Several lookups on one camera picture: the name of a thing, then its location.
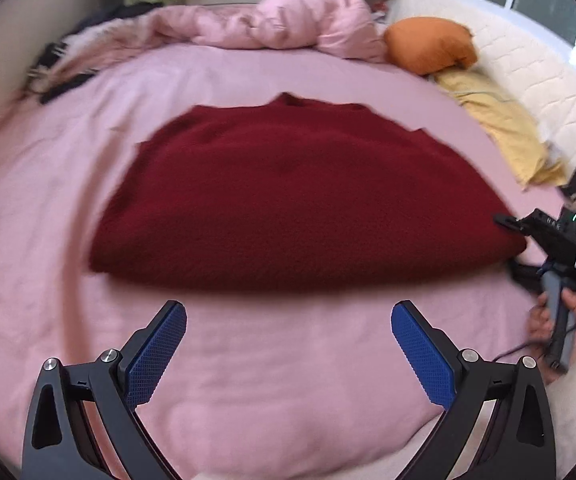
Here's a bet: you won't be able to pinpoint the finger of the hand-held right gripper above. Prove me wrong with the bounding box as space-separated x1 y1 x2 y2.
510 259 545 295
493 213 535 237

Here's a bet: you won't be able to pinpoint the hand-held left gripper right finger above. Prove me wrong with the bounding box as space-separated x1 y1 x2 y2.
390 300 556 480

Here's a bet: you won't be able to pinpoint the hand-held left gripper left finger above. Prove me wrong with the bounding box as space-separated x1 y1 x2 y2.
18 300 189 480

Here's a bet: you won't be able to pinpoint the dark red knit sweater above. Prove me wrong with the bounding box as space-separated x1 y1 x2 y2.
88 92 528 295

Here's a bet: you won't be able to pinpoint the dark clothes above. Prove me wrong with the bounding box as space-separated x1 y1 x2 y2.
70 4 164 41

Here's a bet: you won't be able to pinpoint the person's right hand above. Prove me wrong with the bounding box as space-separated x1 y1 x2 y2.
527 290 576 386

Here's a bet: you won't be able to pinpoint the black phone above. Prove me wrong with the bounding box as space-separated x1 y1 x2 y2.
560 165 576 201

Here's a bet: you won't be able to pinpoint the yellow cloth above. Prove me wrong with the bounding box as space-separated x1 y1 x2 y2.
430 67 569 191

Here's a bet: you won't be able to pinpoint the white fluffy blanket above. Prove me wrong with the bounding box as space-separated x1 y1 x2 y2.
388 0 576 281

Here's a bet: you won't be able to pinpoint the orange pillow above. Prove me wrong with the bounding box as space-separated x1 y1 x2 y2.
384 16 478 77

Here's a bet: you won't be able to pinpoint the pink bed sheet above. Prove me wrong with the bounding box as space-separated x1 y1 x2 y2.
0 42 569 480

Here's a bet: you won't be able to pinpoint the pink crumpled duvet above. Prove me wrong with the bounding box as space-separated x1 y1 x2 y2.
140 0 389 63

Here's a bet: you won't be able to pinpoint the black clothing at bed edge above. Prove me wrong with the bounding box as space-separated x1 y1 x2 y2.
28 12 169 91

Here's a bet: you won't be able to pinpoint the black cable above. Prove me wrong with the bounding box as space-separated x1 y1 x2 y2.
490 305 576 363

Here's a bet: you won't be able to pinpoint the black strap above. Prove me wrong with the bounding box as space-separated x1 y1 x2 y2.
38 72 96 106

